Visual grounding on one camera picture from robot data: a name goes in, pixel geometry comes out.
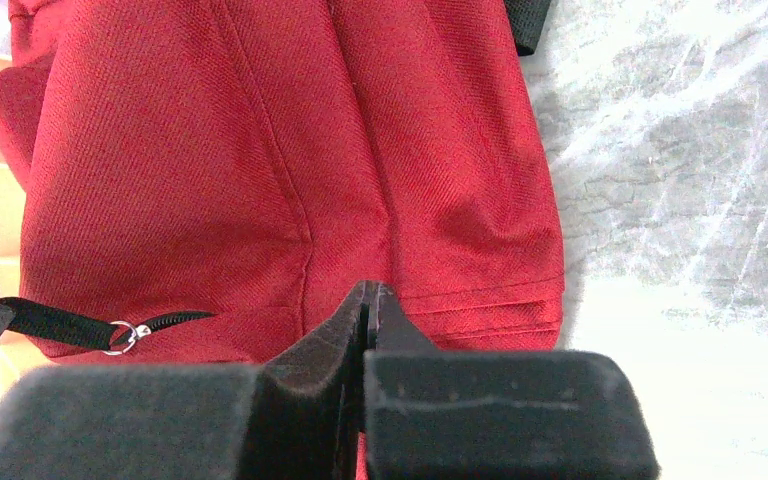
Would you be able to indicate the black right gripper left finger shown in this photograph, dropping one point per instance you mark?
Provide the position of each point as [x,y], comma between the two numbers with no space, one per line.
[297,416]

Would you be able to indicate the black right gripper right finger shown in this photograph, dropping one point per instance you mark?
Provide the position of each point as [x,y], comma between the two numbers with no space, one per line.
[434,414]

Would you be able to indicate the red student backpack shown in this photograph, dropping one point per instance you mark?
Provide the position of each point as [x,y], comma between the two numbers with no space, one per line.
[206,181]

